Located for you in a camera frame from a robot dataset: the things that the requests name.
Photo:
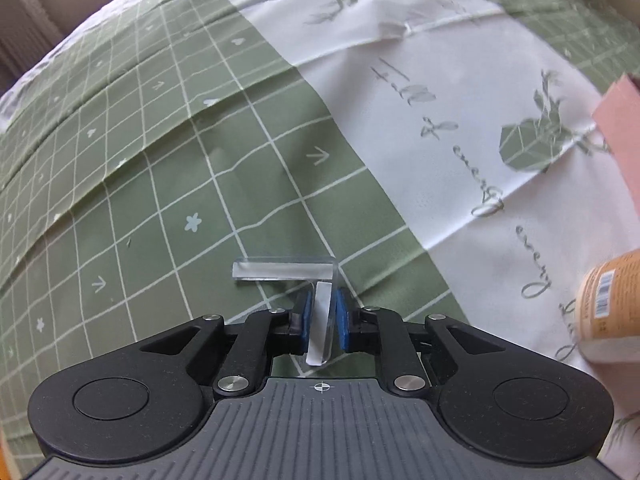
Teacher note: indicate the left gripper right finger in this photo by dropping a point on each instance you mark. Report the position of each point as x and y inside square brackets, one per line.
[395, 344]

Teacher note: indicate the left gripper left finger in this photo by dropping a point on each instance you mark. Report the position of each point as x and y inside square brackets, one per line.
[249, 348]

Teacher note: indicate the pink cardboard box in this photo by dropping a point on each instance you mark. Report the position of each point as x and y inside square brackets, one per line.
[617, 118]

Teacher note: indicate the clear jar floral label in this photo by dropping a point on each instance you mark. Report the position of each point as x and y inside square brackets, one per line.
[607, 312]

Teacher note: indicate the clear plastic T piece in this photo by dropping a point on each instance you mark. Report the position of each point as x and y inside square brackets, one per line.
[318, 317]

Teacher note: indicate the green white tablecloth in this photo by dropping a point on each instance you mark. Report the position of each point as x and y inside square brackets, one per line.
[442, 153]

